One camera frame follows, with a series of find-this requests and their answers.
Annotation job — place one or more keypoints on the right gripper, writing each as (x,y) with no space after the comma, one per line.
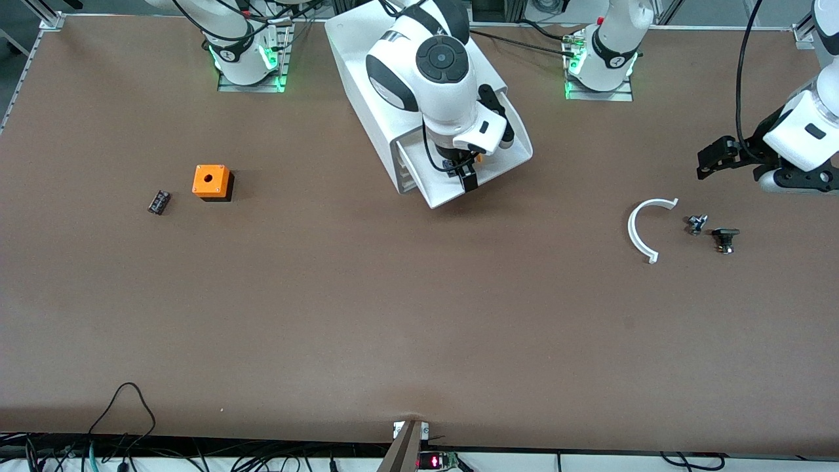
(463,170)

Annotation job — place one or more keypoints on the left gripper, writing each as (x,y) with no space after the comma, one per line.
(756,145)

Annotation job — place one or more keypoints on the white drawer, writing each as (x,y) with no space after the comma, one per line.
(405,167)
(505,160)
(408,183)

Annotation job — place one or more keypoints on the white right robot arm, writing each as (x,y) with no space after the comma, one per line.
(439,92)

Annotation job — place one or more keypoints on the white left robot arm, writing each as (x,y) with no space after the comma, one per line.
(609,65)

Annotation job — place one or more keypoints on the black button holder part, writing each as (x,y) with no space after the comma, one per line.
(725,239)

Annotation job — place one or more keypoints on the white drawer cabinet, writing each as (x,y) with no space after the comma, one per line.
(357,65)

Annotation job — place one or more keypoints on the small metal contact part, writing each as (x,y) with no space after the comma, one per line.
(696,224)

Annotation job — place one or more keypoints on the white curved plastic arc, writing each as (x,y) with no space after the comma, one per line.
(632,229)

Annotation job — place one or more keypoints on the orange box with hole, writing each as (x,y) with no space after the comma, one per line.
(211,180)

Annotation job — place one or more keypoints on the device with red display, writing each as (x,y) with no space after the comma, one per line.
(436,460)

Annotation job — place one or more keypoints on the small black terminal block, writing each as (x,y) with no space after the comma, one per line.
(159,202)

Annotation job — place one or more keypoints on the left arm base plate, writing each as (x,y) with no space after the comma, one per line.
(600,95)

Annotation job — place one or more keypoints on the aluminium corner bracket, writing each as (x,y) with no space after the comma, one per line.
(51,21)
(801,36)

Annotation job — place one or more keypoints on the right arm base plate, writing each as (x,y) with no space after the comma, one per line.
(252,84)

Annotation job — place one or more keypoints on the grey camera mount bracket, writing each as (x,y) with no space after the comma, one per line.
(406,449)

